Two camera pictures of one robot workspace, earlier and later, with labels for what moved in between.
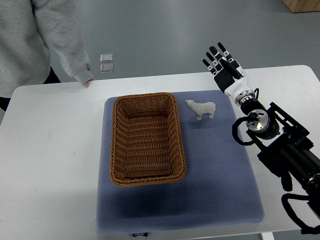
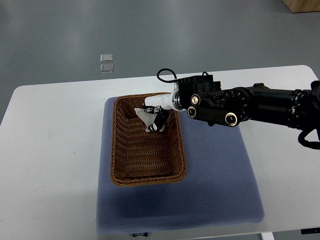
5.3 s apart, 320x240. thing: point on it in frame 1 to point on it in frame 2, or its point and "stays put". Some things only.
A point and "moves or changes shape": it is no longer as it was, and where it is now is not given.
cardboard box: (303, 6) stays put
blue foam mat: (220, 186) stays put
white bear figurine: (200, 108) moves or changes shape
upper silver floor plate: (106, 57) stays put
